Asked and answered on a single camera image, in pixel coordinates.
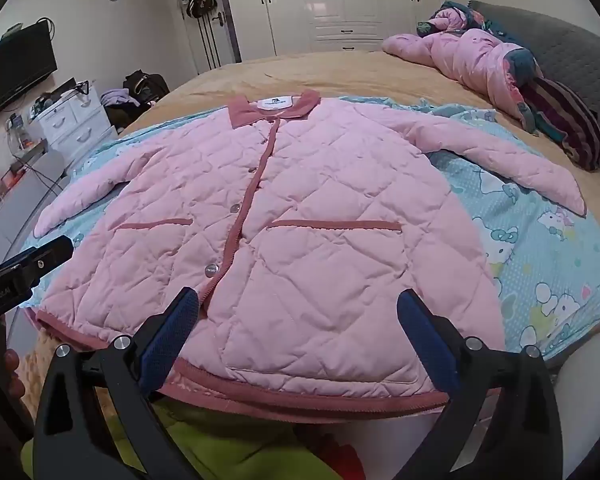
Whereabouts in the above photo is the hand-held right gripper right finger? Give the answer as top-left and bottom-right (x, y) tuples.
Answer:
(396, 287), (563, 480)

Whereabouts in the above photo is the green fleece clothing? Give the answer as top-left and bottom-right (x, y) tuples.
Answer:
(20, 395), (431, 480)

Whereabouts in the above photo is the black bag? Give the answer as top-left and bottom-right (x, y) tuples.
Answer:
(122, 70), (171, 106)

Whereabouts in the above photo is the pink quilted jacket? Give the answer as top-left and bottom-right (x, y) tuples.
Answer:
(32, 90), (588, 418)

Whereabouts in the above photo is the white drawer cabinet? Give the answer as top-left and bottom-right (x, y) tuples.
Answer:
(32, 85), (116, 166)

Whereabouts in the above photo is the pink floral comforter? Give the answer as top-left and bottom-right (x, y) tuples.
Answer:
(382, 2), (541, 133)

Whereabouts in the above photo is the tan bed blanket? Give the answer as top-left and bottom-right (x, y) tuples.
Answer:
(20, 50), (600, 411)

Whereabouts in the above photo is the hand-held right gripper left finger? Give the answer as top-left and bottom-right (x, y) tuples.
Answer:
(32, 286), (201, 480)

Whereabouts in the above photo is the white wardrobe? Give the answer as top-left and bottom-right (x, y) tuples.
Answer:
(220, 0), (448, 56)

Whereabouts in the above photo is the white smooth object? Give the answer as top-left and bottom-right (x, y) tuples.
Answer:
(550, 335), (600, 480)

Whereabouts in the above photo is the person's left hand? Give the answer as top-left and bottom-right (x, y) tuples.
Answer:
(2, 349), (33, 423)

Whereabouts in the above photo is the purple cloth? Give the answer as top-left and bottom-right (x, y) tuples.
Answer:
(100, 88), (133, 108)

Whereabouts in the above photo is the blue cartoon printed blanket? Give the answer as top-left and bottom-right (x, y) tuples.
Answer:
(17, 97), (600, 366)

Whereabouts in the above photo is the black flat television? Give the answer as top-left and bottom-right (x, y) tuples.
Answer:
(0, 20), (58, 123)

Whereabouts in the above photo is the dark striped pillow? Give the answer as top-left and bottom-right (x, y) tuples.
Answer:
(522, 76), (600, 171)

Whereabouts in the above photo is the grey padded headboard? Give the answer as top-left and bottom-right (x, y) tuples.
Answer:
(467, 0), (600, 111)

